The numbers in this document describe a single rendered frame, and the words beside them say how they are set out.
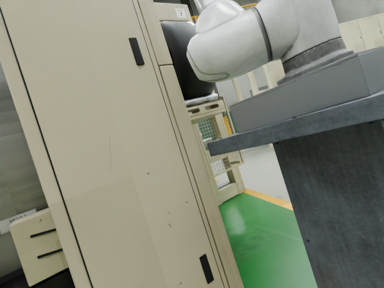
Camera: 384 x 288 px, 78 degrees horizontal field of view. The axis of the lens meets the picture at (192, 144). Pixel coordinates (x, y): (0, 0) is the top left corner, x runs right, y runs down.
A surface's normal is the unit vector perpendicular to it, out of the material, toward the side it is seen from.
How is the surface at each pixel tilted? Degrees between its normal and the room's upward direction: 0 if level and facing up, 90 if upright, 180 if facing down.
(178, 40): 81
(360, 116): 90
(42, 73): 90
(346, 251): 90
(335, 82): 90
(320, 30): 99
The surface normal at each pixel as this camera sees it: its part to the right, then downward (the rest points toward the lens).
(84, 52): 0.52, -0.15
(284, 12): -0.27, 0.12
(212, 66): -0.21, 0.70
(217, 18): -0.39, -0.30
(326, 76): -0.71, 0.24
